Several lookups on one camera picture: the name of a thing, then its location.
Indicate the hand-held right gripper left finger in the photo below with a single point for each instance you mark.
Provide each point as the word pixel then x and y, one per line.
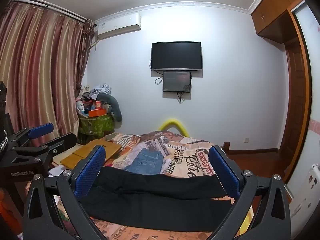
pixel 91 170

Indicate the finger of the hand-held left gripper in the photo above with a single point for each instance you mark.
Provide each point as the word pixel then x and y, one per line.
pixel 41 129
pixel 62 140

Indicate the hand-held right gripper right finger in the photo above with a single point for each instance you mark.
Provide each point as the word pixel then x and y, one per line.
pixel 225 172

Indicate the black pants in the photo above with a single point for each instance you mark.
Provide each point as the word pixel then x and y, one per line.
pixel 160 200

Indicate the brown flat board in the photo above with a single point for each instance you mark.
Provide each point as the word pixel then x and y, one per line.
pixel 107 148
pixel 72 160

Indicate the green patterned storage box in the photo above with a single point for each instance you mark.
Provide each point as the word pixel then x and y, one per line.
pixel 96 125

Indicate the orange box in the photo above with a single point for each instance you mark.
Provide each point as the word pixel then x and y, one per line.
pixel 97 113

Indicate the small red box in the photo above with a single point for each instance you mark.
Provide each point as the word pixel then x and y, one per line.
pixel 97 105

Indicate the printed blanket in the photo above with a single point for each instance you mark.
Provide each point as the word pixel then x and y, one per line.
pixel 180 150

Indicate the blue jeans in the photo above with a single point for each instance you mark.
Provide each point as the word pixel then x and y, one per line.
pixel 145 162

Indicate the striped pink curtain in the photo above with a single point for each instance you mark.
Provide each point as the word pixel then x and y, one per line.
pixel 42 75

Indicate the grey plush pillow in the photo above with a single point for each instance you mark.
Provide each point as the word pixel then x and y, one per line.
pixel 113 105

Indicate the yellow foam hoop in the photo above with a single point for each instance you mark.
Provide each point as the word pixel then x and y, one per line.
pixel 172 122

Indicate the white device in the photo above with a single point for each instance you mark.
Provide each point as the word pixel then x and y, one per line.
pixel 313 180

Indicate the wooden door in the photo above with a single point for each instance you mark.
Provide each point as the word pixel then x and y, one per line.
pixel 297 100

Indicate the white curtain rod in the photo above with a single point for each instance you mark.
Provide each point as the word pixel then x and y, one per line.
pixel 55 7

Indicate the white air conditioner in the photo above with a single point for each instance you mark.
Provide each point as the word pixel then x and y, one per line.
pixel 117 26

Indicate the wooden overhead cabinet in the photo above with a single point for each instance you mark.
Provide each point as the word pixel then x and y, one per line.
pixel 272 10

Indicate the wooden bed post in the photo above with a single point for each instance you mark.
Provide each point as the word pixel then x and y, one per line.
pixel 226 147

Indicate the small black wall screen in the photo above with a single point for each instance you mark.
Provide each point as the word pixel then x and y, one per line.
pixel 176 81

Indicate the black wall television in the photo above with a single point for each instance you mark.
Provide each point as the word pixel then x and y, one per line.
pixel 176 56

